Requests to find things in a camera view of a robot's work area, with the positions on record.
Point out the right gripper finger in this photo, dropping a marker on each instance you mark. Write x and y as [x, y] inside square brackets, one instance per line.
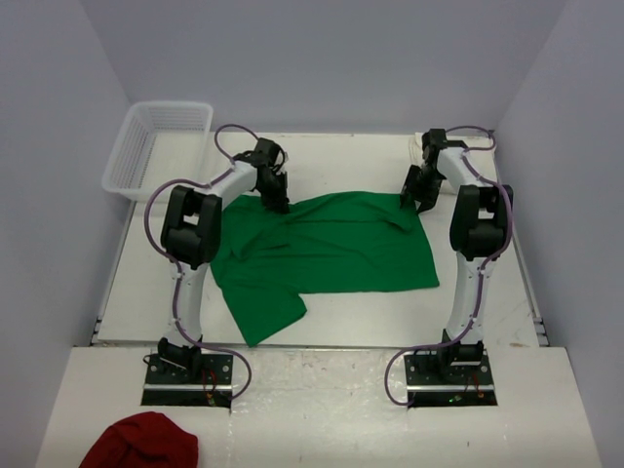
[426, 198]
[406, 195]

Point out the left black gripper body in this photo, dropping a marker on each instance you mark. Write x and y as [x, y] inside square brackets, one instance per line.
[277, 182]

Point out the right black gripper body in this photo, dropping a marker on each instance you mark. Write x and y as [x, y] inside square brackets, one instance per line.
[429, 176]

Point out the green t shirt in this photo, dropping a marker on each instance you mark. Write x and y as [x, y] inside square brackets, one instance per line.
[347, 242]

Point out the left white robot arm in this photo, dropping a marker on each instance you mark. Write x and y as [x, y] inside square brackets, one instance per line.
[191, 237]

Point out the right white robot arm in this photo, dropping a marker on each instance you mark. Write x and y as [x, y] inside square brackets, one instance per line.
[480, 232]

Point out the folded white t shirt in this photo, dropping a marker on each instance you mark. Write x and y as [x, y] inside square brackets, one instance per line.
[483, 161]

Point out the white plastic basket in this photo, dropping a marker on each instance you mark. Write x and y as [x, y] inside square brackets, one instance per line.
[159, 140]

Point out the red t shirt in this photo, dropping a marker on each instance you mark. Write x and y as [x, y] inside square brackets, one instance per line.
[147, 439]

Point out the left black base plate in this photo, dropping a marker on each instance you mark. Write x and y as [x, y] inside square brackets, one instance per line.
[208, 386]

